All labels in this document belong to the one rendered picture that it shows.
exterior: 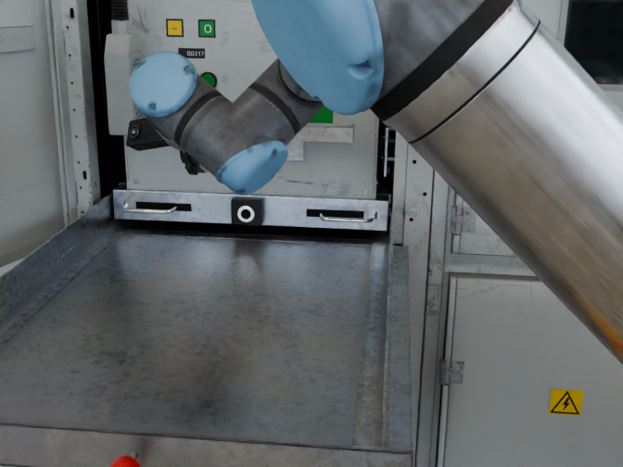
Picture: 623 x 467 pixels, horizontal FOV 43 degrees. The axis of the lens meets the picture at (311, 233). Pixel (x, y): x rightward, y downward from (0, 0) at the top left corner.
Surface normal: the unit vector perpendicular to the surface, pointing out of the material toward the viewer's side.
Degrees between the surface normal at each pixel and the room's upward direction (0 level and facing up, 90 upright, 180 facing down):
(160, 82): 57
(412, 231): 90
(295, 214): 90
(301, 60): 121
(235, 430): 0
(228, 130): 52
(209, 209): 90
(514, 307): 90
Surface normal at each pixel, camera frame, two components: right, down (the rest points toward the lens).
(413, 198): -0.11, 0.31
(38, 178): 0.91, 0.15
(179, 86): -0.15, -0.26
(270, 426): 0.01, -0.95
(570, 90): 0.40, -0.24
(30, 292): 0.99, 0.04
